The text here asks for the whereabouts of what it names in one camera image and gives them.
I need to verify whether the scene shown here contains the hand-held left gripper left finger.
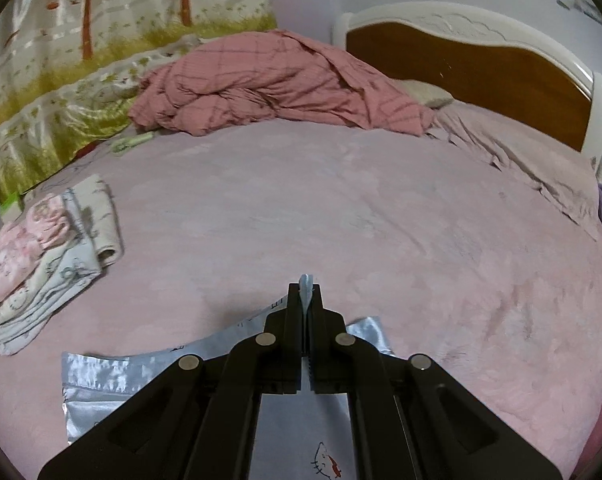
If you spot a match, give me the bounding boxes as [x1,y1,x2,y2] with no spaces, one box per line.
[37,282,307,480]

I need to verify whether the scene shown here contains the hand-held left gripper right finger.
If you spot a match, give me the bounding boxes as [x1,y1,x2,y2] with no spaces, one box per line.
[306,282,564,480]

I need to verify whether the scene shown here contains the blue satin cat-print pants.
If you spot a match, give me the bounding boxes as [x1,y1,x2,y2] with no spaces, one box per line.
[61,274,394,480]

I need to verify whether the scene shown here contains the stack of folded clothes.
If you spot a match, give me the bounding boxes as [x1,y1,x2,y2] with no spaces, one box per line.
[0,175,124,356]

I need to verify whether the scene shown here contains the white cat-print folded garment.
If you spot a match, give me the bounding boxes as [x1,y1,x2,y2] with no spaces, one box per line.
[0,232,102,333]

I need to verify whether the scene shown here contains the pink plaid quilt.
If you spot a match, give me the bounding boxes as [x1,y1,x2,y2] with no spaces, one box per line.
[128,30,437,137]

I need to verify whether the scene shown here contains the pale remote control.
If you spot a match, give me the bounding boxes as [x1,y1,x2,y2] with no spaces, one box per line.
[110,132,152,153]

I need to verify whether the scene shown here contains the beige pillow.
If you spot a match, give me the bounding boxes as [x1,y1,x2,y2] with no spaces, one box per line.
[401,79,454,109]

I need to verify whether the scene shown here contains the crumpled mauve sheet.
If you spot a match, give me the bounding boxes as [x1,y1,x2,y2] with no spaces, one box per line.
[428,102,602,238]

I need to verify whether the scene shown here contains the white and wooden headboard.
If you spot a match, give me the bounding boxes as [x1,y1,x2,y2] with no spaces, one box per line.
[331,2,602,163]

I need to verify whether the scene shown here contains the tree-print satin curtain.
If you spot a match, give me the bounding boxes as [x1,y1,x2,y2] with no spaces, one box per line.
[0,0,278,208]

